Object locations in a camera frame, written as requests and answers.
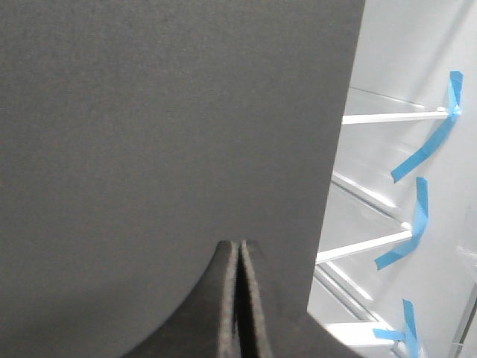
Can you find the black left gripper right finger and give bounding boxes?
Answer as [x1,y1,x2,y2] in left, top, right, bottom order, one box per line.
[236,241,358,357]

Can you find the lower blue tape strip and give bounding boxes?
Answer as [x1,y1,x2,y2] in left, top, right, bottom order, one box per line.
[373,299,420,358]

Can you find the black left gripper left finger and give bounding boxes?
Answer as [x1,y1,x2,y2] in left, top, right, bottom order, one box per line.
[125,241,239,358]

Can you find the upper glass fridge shelf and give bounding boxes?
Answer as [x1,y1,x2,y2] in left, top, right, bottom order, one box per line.
[341,87,448,125]

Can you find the blue tape strip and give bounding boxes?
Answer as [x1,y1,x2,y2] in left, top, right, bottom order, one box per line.
[391,70,464,183]
[374,177,429,270]
[373,299,420,358]

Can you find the lower glass fridge shelf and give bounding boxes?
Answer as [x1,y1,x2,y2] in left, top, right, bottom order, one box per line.
[308,265,407,357]

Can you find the glass fridge shelf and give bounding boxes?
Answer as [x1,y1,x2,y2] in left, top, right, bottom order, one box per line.
[308,265,407,357]
[315,172,411,265]
[341,87,448,125]

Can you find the upper blue tape strip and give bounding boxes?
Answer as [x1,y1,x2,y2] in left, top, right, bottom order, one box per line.
[391,70,464,183]

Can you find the middle glass fridge shelf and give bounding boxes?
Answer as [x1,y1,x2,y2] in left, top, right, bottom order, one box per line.
[315,172,411,265]

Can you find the dark grey fridge door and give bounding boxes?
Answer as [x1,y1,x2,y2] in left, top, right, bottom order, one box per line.
[1,1,364,357]

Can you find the middle blue tape strip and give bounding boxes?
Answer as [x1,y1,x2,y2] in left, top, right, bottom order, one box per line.
[374,177,429,270]

